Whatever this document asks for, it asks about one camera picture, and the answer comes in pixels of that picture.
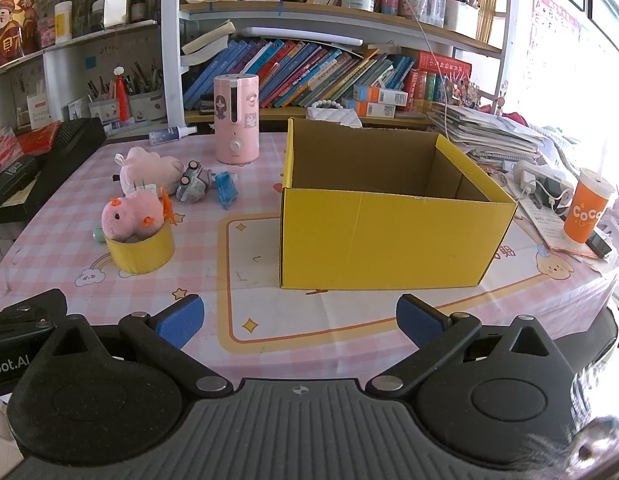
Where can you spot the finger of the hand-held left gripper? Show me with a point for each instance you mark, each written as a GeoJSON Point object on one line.
{"type": "Point", "coordinates": [36, 305]}

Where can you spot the stack of papers and notebooks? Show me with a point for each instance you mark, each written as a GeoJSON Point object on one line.
{"type": "Point", "coordinates": [484, 132]}

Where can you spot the red packet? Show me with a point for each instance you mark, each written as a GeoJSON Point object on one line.
{"type": "Point", "coordinates": [36, 137]}

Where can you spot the white bookshelf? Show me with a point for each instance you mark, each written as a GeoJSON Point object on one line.
{"type": "Point", "coordinates": [169, 35]}

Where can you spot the row of yellow books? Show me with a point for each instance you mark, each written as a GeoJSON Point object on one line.
{"type": "Point", "coordinates": [488, 7]}

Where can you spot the red tassel ornament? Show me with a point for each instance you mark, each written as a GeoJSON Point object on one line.
{"type": "Point", "coordinates": [123, 95]}

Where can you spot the pink plush pig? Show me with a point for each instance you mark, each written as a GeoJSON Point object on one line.
{"type": "Point", "coordinates": [149, 167]}

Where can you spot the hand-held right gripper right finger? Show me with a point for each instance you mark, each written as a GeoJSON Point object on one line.
{"type": "Point", "coordinates": [419, 317]}

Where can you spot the white marker holder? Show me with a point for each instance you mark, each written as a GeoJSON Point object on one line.
{"type": "Point", "coordinates": [462, 20]}

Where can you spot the alphabet wall poster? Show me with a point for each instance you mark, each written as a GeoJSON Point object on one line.
{"type": "Point", "coordinates": [554, 30]}

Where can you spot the small teal toy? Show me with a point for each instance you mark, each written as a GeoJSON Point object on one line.
{"type": "Point", "coordinates": [98, 235]}

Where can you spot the small spray bottle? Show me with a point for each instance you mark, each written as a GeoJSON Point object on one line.
{"type": "Point", "coordinates": [167, 135]}

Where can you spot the white pen holder with pencils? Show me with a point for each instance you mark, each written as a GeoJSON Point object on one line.
{"type": "Point", "coordinates": [106, 110]}
{"type": "Point", "coordinates": [147, 105]}

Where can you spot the white power strip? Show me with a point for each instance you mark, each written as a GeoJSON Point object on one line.
{"type": "Point", "coordinates": [529, 170]}

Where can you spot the pink humidifier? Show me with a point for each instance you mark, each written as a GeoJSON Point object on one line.
{"type": "Point", "coordinates": [237, 125]}

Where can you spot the white bottle yellow label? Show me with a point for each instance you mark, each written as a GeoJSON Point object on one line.
{"type": "Point", "coordinates": [63, 22]}

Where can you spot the colourful figurine stand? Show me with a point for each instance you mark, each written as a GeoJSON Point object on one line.
{"type": "Point", "coordinates": [462, 90]}

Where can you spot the yellow cardboard box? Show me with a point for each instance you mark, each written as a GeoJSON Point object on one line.
{"type": "Point", "coordinates": [379, 240]}

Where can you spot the orange white carton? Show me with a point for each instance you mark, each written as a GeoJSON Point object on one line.
{"type": "Point", "coordinates": [379, 94]}
{"type": "Point", "coordinates": [372, 109]}

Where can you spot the white quilted handbag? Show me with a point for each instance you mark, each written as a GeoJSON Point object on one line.
{"type": "Point", "coordinates": [339, 116]}

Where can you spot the red thick book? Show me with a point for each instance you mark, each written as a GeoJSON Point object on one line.
{"type": "Point", "coordinates": [442, 64]}

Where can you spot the yellow tape roll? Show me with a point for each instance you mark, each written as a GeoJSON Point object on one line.
{"type": "Point", "coordinates": [139, 257]}

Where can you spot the row of colourful slanted books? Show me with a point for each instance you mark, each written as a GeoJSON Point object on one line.
{"type": "Point", "coordinates": [299, 70]}

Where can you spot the orange paper cup with straw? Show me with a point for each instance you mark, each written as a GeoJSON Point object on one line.
{"type": "Point", "coordinates": [587, 215]}

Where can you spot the pink plush duck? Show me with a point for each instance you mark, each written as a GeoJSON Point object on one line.
{"type": "Point", "coordinates": [129, 215]}

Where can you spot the white side shelf unit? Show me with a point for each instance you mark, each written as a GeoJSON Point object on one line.
{"type": "Point", "coordinates": [54, 67]}

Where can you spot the printed paper sheets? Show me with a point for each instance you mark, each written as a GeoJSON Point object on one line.
{"type": "Point", "coordinates": [544, 225]}

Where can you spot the white light bar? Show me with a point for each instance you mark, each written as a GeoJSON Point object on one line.
{"type": "Point", "coordinates": [304, 36]}

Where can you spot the small blue plastic toy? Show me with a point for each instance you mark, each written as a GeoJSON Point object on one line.
{"type": "Point", "coordinates": [225, 191]}

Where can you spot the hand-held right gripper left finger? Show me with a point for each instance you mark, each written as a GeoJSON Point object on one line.
{"type": "Point", "coordinates": [182, 317]}

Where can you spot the grey purple toy car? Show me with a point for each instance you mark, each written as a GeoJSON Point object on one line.
{"type": "Point", "coordinates": [192, 187]}

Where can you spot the red gold paper figure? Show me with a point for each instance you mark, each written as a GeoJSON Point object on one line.
{"type": "Point", "coordinates": [11, 30]}

